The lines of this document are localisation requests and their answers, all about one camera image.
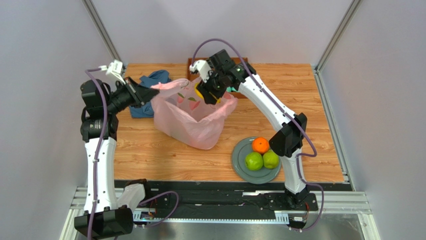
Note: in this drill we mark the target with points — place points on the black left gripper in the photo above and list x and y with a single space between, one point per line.
139 94

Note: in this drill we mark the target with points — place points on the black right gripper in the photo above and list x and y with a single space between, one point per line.
212 88

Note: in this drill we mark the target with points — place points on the yellow fake fruit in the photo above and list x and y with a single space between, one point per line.
199 94

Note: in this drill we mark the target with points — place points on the pink translucent plastic bag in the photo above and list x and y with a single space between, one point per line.
181 114

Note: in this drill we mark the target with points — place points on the orange fake fruit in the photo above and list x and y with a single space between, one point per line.
260 145

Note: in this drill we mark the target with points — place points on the green fake apple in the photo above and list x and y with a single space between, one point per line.
254 161

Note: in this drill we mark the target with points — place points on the green fake pear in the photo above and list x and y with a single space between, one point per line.
270 160

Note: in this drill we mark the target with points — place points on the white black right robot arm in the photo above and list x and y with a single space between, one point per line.
219 72

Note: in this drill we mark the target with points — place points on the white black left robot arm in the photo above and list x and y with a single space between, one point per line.
107 215

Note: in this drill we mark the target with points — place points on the teal white sock right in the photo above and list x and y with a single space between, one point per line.
231 90

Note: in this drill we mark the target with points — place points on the blue crumpled cloth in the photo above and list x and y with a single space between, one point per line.
156 77

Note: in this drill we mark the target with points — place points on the wooden compartment tray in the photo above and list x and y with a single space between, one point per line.
194 75

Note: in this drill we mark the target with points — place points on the grey round plate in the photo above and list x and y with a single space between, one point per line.
261 176

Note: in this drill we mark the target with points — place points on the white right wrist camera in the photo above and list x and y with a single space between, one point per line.
202 68

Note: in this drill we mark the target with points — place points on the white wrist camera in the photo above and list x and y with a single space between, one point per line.
114 71
202 68

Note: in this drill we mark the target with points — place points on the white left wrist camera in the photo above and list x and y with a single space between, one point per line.
114 71

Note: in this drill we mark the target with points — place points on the aluminium frame rail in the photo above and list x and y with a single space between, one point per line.
342 216

